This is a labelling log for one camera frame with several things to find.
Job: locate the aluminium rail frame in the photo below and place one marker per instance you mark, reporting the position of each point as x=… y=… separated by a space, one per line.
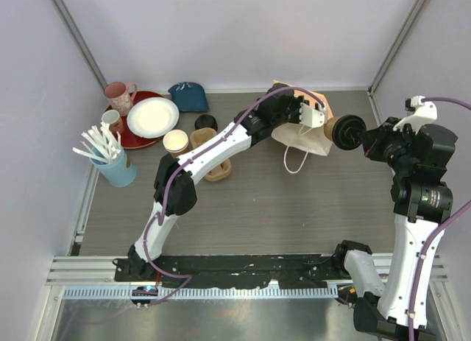
x=108 y=278

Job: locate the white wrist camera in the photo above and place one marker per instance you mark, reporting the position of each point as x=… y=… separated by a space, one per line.
x=313 y=117
x=419 y=113

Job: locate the white paper plate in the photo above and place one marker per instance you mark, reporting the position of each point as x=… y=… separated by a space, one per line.
x=153 y=117

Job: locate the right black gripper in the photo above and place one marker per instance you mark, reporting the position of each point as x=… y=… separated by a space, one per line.
x=374 y=139

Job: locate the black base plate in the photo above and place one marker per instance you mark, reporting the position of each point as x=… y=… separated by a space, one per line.
x=291 y=271

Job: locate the tall pink floral mug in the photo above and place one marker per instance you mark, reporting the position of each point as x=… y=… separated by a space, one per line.
x=121 y=96

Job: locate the brown paper bag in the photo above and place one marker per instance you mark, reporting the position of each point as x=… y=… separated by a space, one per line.
x=311 y=141

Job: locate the stacked brown paper cups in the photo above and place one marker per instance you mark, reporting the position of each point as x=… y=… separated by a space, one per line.
x=176 y=142

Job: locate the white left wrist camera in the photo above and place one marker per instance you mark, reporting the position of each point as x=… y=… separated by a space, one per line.
x=313 y=117

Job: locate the small pink floral mug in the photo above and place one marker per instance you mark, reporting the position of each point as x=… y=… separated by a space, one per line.
x=114 y=120

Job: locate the light blue holder cup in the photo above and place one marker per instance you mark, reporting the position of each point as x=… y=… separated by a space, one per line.
x=120 y=172

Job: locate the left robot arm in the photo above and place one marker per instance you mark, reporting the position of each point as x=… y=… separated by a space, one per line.
x=176 y=178

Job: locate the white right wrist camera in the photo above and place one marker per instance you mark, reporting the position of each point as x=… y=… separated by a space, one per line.
x=419 y=113

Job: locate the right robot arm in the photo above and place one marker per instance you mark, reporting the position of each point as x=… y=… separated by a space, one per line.
x=395 y=309

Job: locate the stack of black lids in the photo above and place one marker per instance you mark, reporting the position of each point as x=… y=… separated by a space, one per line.
x=206 y=121

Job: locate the brown paper cup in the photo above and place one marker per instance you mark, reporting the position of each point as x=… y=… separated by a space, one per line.
x=332 y=129

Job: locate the brown pulp cup carrier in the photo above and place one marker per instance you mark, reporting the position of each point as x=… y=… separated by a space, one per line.
x=208 y=165

